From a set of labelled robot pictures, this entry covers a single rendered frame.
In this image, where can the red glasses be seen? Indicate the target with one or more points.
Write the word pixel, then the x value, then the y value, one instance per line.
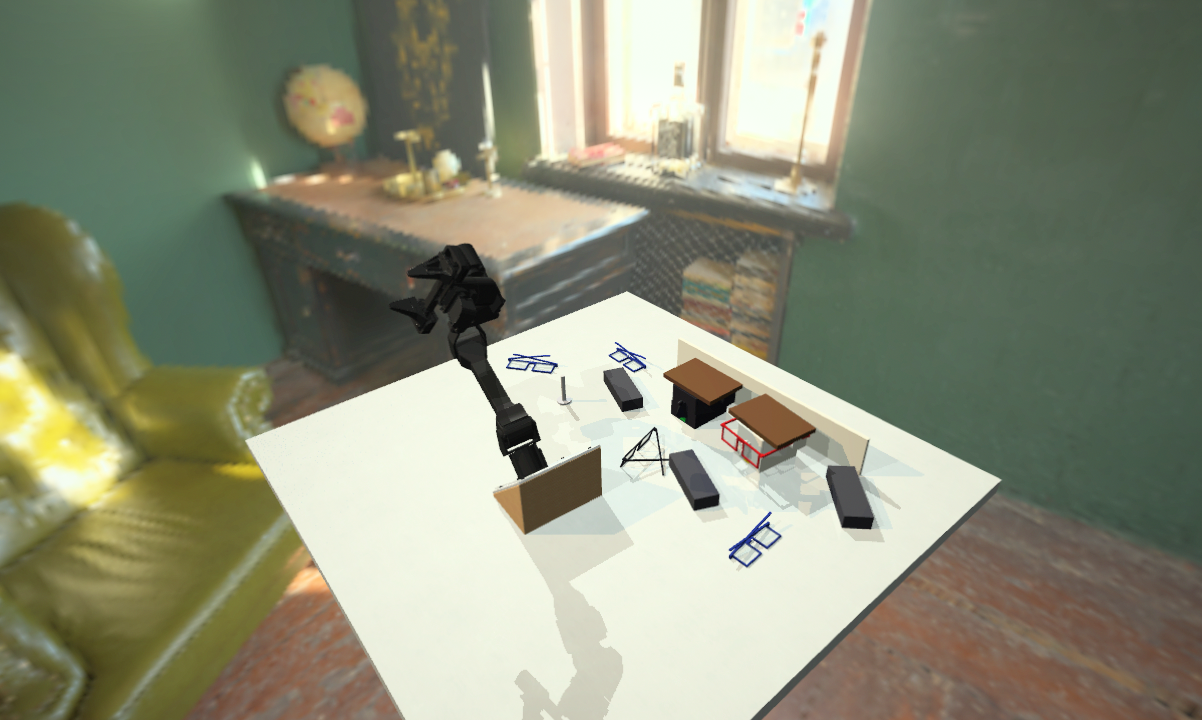
pixel 748 451

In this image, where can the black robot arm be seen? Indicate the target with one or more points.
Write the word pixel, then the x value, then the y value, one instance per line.
pixel 513 425

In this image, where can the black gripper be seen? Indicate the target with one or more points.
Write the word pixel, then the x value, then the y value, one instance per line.
pixel 449 268

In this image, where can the white rectangular panel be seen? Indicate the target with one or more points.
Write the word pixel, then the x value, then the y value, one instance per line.
pixel 832 438

